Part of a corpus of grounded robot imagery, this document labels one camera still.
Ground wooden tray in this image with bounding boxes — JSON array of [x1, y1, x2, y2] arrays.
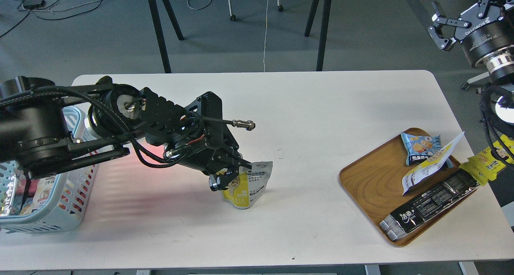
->
[[339, 134, 473, 246]]

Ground white hanging cable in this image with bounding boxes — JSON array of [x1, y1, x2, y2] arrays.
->
[[263, 0, 270, 72]]

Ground yellow snack package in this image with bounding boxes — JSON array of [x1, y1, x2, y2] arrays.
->
[[459, 135, 513, 185]]

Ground blue snack bag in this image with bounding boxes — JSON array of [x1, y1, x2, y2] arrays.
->
[[400, 132, 442, 166]]

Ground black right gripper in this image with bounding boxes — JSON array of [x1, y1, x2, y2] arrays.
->
[[428, 0, 514, 69]]

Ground light blue plastic basket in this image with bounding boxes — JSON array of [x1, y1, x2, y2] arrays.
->
[[1, 106, 99, 232]]

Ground black long snack package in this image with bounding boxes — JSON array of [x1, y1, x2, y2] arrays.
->
[[379, 169, 479, 241]]

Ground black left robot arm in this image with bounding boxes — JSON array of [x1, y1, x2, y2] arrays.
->
[[0, 76, 255, 191]]

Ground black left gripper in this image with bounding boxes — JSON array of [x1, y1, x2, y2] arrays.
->
[[178, 134, 243, 191]]

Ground snack bags inside basket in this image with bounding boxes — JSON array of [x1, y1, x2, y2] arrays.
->
[[0, 174, 56, 216]]

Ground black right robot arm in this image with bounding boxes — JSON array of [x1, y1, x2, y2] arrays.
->
[[427, 0, 514, 158]]

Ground black floor cables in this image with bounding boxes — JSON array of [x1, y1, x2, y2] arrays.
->
[[0, 0, 121, 38]]

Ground yellow white snack pouch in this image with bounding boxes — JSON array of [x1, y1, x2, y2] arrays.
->
[[221, 161, 273, 210]]

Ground yellow white snack bag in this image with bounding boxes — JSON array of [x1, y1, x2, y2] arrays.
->
[[402, 132, 464, 195]]

